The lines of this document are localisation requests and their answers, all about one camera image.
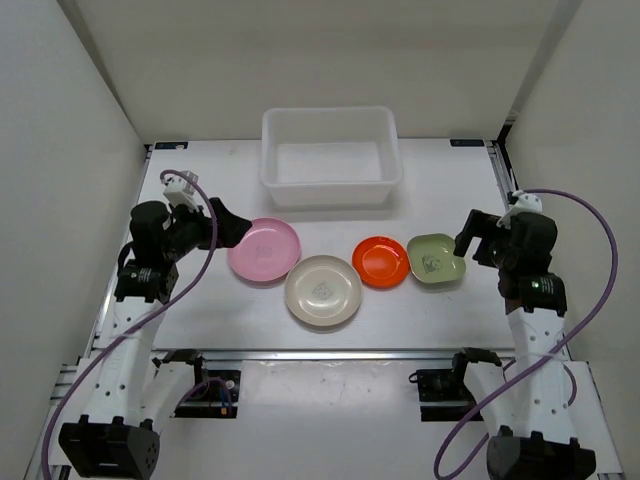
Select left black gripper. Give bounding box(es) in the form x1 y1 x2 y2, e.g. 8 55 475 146
162 198 251 262

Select pink round plate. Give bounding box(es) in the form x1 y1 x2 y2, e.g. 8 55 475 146
227 217 301 283

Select green square panda dish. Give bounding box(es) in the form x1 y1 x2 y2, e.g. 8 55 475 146
406 233 467 289

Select cream round bowl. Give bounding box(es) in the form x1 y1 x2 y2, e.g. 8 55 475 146
284 255 364 328

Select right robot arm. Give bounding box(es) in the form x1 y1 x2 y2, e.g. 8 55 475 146
449 209 596 479

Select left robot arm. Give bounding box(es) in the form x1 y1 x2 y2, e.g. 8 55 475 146
58 198 252 479

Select translucent white plastic bin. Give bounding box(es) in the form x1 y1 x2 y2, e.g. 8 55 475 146
260 106 404 209

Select orange round plate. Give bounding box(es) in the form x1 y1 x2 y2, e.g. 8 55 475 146
351 236 409 289

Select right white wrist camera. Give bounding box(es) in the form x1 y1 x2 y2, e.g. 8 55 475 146
496 190 543 229

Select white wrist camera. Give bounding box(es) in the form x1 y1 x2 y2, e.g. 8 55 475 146
496 190 543 229
161 170 199 210

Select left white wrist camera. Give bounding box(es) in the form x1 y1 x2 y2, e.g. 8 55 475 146
161 170 199 210

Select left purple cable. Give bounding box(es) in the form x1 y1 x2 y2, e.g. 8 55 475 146
40 169 236 480

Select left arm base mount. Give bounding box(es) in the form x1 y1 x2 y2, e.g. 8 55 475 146
152 349 241 418

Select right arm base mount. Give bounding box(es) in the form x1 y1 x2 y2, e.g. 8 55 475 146
408 347 502 423

